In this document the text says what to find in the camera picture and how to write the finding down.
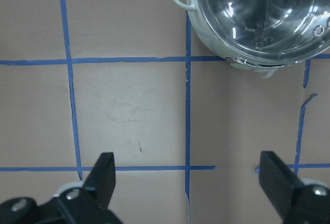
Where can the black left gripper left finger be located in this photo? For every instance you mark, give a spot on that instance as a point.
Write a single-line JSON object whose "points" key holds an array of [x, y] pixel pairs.
{"points": [[81, 202]]}

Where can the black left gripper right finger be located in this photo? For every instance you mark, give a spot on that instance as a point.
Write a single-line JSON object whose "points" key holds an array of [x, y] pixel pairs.
{"points": [[295, 200]]}

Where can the clear glass pot lid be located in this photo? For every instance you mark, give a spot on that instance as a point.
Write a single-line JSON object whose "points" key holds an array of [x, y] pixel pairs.
{"points": [[271, 31]]}

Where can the light green metal pot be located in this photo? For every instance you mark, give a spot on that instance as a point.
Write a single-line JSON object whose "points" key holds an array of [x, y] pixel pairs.
{"points": [[218, 46]]}

